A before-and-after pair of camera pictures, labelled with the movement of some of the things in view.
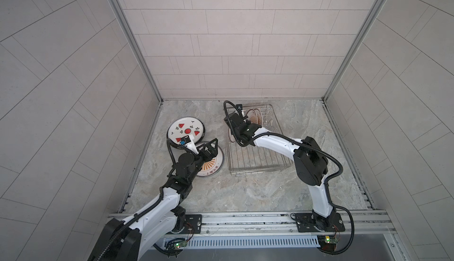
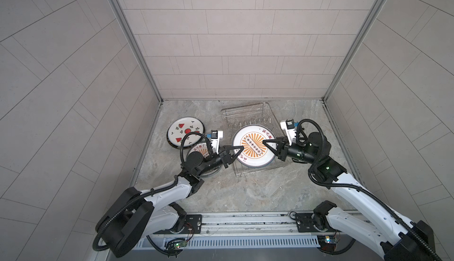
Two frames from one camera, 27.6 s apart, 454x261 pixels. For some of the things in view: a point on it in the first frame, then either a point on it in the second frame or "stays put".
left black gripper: [208, 152] to [225, 160]
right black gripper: [231, 128] to [282, 152]
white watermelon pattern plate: [184, 126] stays put
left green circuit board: [180, 244] stays put
